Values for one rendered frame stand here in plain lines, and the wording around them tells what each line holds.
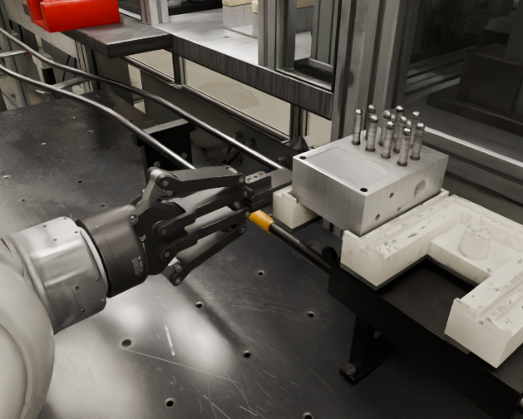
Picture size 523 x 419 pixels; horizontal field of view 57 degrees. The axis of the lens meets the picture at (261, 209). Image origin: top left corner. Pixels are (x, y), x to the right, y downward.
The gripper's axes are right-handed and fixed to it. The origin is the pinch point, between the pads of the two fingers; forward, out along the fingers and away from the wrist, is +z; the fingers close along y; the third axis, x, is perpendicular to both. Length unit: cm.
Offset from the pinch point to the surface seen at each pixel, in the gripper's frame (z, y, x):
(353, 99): 20.4, 3.5, 6.4
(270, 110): 157, -88, 187
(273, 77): 20.5, 2.2, 23.4
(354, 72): 20.5, 7.0, 6.8
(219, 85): 160, -88, 247
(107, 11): 14, 6, 71
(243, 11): 34, 7, 50
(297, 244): 1.0, -5.9, -4.0
